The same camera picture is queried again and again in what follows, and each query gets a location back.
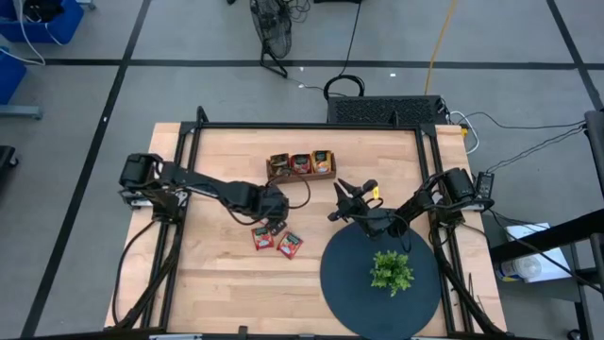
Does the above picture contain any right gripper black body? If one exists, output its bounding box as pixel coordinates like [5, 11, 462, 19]
[346, 195, 395, 239]

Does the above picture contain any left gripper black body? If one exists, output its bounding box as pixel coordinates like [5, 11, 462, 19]
[257, 185, 291, 223]

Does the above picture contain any orange tea packet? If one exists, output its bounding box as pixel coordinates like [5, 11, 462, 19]
[310, 149, 334, 174]

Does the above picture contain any wooden three-compartment tea box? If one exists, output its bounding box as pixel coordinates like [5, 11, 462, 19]
[265, 149, 337, 185]

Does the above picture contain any red tea packet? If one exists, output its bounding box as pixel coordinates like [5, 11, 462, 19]
[276, 231, 305, 261]
[251, 225, 276, 251]
[290, 153, 312, 175]

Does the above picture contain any small green artificial plant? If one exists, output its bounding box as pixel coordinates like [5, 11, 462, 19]
[369, 249, 415, 298]

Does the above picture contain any round dark blue placemat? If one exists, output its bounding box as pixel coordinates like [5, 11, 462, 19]
[319, 216, 443, 340]

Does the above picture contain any black perforated computer tower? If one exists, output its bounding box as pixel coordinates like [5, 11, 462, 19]
[327, 94, 448, 126]

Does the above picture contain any black power adapter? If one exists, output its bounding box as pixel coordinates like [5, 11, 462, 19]
[475, 171, 495, 199]

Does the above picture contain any white wipes canister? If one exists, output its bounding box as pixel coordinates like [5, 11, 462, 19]
[494, 254, 544, 283]

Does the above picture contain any black metal shelf stand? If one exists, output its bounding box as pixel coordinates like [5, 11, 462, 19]
[489, 109, 604, 340]

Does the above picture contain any black floor fan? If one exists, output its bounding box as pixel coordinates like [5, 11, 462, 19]
[248, 0, 294, 80]

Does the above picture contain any white box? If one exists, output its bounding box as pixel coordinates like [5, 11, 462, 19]
[504, 222, 573, 283]

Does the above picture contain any grey cart base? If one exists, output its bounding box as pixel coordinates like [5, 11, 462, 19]
[0, 104, 43, 121]

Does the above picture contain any black cart wheel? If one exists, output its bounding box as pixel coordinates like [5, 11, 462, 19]
[0, 144, 20, 170]

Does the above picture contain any large blue bin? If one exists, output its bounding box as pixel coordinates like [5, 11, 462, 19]
[0, 0, 85, 44]

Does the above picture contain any blue cart bin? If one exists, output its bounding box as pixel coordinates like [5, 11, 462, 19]
[0, 46, 28, 106]

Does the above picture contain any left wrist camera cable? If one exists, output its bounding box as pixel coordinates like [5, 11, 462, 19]
[282, 174, 312, 210]

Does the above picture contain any black metal table frame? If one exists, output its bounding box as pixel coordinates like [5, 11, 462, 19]
[106, 106, 509, 339]

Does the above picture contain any black coiled floor cable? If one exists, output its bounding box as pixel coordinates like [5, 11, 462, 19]
[323, 0, 367, 102]

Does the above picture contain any white power cable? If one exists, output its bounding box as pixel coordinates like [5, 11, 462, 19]
[447, 110, 480, 156]

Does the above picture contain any yellow hanging cable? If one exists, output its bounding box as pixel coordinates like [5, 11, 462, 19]
[423, 0, 459, 96]

